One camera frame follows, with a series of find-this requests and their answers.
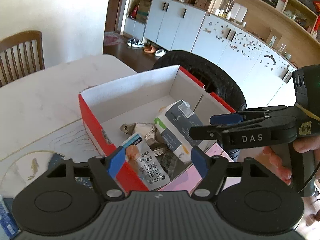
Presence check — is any white pouch with photo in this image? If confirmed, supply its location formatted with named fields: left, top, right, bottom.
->
left=122, top=133, right=170, bottom=190

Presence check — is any white navy snack bag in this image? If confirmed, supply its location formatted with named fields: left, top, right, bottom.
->
left=154, top=100, right=215, bottom=164

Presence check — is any person's right hand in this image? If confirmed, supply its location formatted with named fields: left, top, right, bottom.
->
left=262, top=129, right=320, bottom=227

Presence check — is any black padded chair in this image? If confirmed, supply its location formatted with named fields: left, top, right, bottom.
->
left=151, top=49, right=248, bottom=164

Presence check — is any white tall storage cabinet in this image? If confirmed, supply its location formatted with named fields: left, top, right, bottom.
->
left=124, top=0, right=296, bottom=108

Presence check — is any grey triangular wrapped packet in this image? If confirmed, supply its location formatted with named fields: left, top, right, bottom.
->
left=120, top=123, right=169, bottom=156

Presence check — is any red white cardboard box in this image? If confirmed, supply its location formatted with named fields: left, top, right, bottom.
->
left=78, top=64, right=237, bottom=193

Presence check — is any blue white snack packet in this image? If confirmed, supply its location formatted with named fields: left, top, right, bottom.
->
left=0, top=196, right=20, bottom=239

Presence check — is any pair of sneakers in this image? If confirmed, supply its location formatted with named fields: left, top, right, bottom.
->
left=127, top=37, right=145, bottom=48

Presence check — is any brown wooden chair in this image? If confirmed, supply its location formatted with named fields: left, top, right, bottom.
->
left=1, top=30, right=45, bottom=87

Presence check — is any dark wooden door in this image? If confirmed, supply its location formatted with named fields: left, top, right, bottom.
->
left=105, top=0, right=123, bottom=32

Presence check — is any wooden wall shelving unit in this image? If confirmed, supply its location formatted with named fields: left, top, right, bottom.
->
left=208, top=0, right=319, bottom=68

